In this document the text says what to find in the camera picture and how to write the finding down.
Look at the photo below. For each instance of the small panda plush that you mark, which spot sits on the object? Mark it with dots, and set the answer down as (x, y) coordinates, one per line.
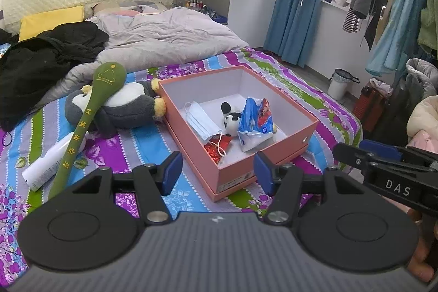
(231, 119)

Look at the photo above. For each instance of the grey duvet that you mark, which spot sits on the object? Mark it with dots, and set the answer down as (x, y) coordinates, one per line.
(172, 37)

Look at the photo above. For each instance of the light blue face mask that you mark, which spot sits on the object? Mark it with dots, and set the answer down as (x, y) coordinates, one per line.
(200, 122)

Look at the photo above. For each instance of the blue plastic snack bag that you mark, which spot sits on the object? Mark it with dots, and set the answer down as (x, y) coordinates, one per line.
(256, 124)

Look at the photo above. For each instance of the person right hand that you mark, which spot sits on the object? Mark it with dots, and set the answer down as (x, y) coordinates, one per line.
(417, 265)

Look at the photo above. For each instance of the grey white penguin plush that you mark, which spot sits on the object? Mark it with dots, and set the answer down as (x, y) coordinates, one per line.
(136, 104)

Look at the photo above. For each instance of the blue curtain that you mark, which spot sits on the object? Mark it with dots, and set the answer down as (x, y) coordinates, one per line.
(292, 30)

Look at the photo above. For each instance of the red foil tea packet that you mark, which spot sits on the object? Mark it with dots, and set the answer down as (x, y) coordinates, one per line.
(217, 147)

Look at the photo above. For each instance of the red suitcase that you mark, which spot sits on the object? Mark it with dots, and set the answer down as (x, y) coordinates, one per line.
(369, 108)

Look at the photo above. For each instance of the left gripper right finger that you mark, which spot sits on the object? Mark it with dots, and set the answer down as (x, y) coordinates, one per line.
(338, 221)

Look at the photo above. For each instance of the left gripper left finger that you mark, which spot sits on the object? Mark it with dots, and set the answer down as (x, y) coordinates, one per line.
(98, 219)

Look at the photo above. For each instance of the white cylindrical bottle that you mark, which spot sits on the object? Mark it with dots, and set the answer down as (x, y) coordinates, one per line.
(46, 166)

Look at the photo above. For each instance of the white waste bin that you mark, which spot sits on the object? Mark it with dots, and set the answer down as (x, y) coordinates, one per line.
(339, 82)

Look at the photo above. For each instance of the black jacket on bed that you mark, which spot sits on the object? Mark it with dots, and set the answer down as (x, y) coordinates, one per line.
(31, 67)

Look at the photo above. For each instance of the pink cardboard box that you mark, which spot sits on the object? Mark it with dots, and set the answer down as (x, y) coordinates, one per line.
(220, 119)

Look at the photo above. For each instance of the yellow pillow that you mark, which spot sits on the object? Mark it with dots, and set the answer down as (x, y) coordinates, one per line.
(35, 24)

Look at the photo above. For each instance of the green plush massage hammer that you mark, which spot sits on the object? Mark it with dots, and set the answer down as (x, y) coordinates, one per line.
(108, 79)

